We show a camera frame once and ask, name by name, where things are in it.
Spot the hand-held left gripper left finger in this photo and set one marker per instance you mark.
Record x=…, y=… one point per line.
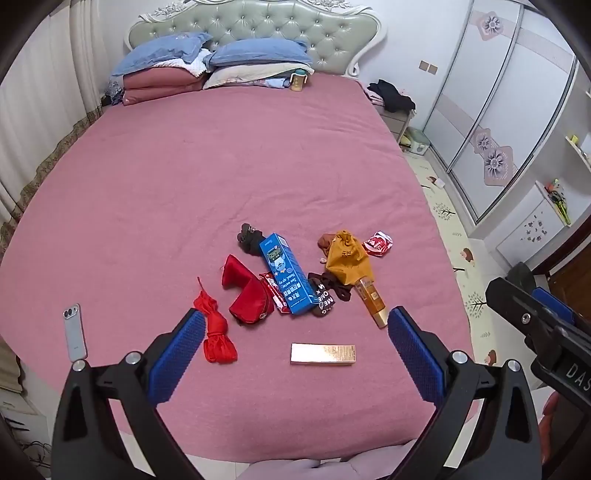
x=178, y=355

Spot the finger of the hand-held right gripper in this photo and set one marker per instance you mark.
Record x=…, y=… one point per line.
x=551, y=302
x=512, y=300

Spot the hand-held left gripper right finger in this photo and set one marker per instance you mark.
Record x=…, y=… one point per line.
x=415, y=360

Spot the amber bottle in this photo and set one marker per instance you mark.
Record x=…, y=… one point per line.
x=371, y=300

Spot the red fabric pouch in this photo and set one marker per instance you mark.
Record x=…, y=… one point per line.
x=249, y=300

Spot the gold box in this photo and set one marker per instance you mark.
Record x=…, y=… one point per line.
x=323, y=354

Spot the red snack wrapper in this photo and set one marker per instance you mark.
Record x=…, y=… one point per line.
x=272, y=286

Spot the blue carton box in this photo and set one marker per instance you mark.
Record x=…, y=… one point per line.
x=286, y=277

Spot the person's right hand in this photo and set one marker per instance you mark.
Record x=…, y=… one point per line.
x=550, y=415

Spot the brown wooden door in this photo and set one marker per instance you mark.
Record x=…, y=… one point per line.
x=572, y=281

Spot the white cabinet with stickers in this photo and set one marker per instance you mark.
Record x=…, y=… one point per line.
x=531, y=230

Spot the cream printed play mat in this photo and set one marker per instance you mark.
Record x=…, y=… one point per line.
x=452, y=230

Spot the toy flowers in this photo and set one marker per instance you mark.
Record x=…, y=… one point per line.
x=558, y=201

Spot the white smartphone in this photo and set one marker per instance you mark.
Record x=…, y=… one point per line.
x=75, y=332

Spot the red and white wrapper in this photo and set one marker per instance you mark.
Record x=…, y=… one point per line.
x=378, y=243

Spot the black hair clip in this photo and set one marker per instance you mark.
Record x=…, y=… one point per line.
x=249, y=240

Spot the white paper scrap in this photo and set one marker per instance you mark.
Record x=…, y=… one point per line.
x=438, y=183

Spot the small brown cloth pouch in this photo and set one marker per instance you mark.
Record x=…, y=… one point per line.
x=325, y=242

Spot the person's lavender garment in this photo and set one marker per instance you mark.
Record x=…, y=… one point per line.
x=277, y=468

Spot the green and white box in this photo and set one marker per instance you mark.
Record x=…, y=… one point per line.
x=418, y=141

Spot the yellow toy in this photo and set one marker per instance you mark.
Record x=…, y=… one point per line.
x=405, y=139

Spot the white sliding wardrobe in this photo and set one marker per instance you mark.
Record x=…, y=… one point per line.
x=498, y=92

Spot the black clothes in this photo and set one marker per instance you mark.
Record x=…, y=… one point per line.
x=392, y=97

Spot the folded pink blanket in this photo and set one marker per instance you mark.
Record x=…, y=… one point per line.
x=157, y=85

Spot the cream curtain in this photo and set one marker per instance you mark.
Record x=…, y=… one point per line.
x=46, y=115

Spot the white pillow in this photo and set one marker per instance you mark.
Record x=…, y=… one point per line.
x=240, y=74

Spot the yellow sippy cup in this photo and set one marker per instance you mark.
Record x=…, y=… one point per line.
x=298, y=81

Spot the blue pillow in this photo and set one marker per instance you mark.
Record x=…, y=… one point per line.
x=258, y=53
x=157, y=53

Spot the green tufted headboard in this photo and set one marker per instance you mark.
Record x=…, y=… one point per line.
x=277, y=23

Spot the wall switches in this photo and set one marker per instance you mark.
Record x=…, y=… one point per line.
x=428, y=67

